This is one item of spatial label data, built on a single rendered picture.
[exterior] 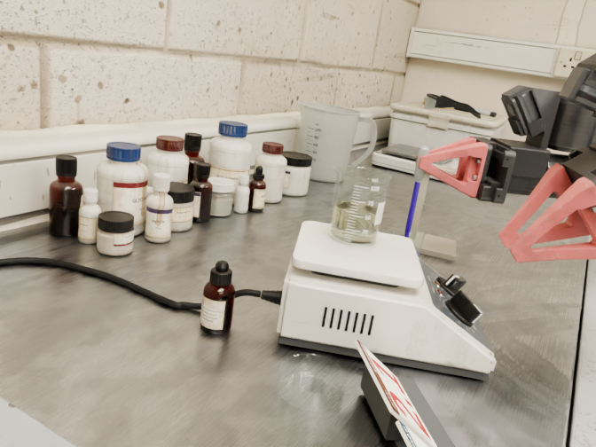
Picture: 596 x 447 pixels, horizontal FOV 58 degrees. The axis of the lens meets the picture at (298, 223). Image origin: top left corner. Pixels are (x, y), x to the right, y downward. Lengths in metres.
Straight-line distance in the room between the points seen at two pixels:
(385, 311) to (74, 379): 0.26
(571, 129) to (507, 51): 1.18
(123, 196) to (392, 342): 0.38
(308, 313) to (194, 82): 0.60
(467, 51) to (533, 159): 1.23
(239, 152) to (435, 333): 0.49
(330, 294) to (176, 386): 0.15
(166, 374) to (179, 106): 0.60
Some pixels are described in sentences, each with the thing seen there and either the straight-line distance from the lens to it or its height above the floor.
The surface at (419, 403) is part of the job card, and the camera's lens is 0.47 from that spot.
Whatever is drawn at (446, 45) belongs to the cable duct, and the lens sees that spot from 1.94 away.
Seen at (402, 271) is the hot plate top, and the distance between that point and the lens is 0.49.
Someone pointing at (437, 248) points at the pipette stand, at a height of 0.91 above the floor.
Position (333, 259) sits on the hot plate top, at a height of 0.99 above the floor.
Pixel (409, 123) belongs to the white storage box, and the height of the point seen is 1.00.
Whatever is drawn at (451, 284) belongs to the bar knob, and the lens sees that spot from 0.57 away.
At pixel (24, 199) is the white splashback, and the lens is 0.75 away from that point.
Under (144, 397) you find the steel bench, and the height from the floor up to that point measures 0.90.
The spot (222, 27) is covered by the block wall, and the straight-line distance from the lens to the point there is 1.05.
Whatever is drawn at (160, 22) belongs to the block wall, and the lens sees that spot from 0.92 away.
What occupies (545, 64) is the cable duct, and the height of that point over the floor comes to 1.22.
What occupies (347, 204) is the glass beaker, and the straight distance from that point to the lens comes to 0.52.
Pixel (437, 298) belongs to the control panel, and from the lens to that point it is 0.53.
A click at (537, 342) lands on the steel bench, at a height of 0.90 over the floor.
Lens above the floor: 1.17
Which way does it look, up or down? 18 degrees down
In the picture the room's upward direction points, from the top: 9 degrees clockwise
